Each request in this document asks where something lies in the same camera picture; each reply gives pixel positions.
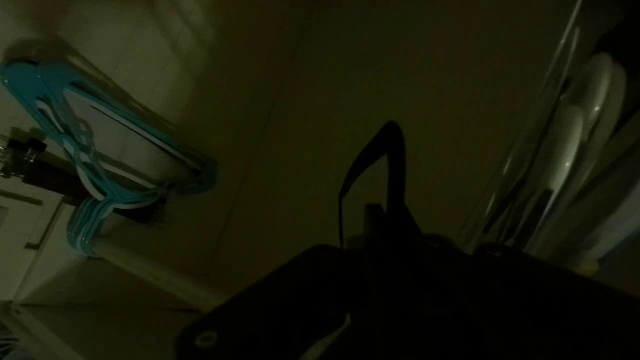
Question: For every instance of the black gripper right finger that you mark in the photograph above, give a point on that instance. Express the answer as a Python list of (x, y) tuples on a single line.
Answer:
[(527, 307)]

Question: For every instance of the teal plastic hanger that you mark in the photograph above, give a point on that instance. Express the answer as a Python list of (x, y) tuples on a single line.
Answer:
[(33, 91)]

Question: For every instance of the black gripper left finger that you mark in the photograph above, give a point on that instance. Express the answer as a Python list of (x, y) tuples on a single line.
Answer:
[(281, 307)]

